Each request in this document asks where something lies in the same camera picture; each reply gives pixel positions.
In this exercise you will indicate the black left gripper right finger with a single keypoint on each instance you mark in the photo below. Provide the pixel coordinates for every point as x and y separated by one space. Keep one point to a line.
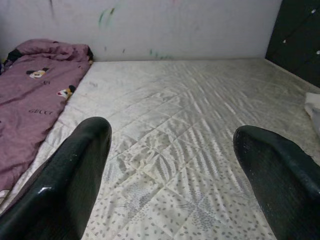
280 187

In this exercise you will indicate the purple cartoon print blanket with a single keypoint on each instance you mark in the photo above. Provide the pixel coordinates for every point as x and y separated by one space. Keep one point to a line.
30 100

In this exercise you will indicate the white quilted mattress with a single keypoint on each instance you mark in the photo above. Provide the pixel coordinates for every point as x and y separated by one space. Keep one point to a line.
175 112

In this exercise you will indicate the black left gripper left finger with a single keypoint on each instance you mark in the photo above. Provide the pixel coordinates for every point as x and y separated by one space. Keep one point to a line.
62 187

